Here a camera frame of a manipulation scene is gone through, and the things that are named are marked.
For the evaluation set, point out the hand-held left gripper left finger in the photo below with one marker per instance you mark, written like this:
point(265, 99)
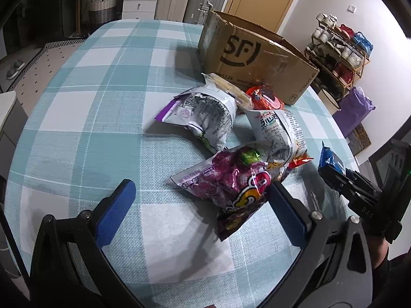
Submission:
point(115, 205)

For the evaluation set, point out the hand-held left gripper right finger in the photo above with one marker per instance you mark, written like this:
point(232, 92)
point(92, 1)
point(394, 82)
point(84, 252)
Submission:
point(287, 213)

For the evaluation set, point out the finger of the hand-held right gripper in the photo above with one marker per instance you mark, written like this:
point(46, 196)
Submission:
point(334, 179)
point(359, 181)

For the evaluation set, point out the blue cookie packet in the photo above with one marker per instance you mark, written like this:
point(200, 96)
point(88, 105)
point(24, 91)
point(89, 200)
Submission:
point(330, 157)

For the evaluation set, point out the purple candy bag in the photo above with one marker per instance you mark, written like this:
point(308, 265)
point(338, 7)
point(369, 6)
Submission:
point(231, 183)

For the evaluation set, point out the white noodle snack packet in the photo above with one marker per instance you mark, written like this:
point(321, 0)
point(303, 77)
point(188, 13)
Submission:
point(279, 131)

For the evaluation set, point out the small red cartoon packet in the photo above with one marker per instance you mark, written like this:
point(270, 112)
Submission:
point(266, 98)

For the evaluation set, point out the purple white snack bag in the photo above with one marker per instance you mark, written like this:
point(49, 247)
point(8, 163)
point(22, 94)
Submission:
point(205, 115)

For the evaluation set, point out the clear sandwich cake packet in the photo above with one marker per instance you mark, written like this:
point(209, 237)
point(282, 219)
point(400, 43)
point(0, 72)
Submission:
point(224, 86)

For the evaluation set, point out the brown cardboard box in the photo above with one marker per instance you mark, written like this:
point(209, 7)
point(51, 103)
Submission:
point(257, 54)

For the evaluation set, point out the brown patterned doormat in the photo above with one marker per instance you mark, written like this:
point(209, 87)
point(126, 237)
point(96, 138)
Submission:
point(359, 138)

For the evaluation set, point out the purple paper bag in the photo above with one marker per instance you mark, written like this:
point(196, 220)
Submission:
point(353, 112)

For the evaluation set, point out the beige waste bin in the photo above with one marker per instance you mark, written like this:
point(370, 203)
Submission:
point(329, 98)

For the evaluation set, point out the blue checked tablecloth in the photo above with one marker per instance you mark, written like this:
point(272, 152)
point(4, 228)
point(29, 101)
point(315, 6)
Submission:
point(112, 102)

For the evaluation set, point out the wooden shoe rack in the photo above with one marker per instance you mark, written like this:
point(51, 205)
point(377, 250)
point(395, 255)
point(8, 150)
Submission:
point(362, 67)

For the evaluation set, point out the rows of racked shoes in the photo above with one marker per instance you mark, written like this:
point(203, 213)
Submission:
point(340, 48)

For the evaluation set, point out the black white patterned rug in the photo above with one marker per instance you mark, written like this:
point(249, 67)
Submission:
point(38, 61)

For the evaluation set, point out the wooden door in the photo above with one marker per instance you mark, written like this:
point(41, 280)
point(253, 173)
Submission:
point(263, 0)

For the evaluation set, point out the woven laundry basket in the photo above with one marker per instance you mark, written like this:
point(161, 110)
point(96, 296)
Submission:
point(102, 9)

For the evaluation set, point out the grey suitcase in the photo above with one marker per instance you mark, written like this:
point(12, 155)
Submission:
point(205, 0)

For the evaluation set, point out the white light switch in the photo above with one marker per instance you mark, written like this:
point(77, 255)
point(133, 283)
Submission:
point(352, 9)

